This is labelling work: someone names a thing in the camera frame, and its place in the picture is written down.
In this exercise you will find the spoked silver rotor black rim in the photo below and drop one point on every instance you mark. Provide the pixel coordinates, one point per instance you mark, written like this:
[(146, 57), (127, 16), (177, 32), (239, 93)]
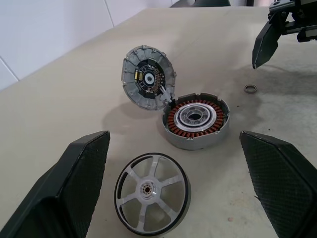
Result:
[(152, 194)]

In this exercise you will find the grey motor lid circuit board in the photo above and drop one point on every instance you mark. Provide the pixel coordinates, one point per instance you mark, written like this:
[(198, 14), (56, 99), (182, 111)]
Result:
[(131, 74)]

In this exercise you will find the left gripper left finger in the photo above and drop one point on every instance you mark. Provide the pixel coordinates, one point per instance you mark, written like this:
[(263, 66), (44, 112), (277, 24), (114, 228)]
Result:
[(62, 193)]

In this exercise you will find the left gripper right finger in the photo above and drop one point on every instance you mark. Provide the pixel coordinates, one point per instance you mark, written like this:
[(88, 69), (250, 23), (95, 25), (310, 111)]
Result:
[(284, 186)]

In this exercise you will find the grey motor housing copper windings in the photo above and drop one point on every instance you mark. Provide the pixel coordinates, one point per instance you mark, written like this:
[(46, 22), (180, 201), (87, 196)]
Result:
[(198, 142)]

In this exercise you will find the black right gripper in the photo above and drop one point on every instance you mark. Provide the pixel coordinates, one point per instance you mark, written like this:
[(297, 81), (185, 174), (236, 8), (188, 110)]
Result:
[(304, 15)]

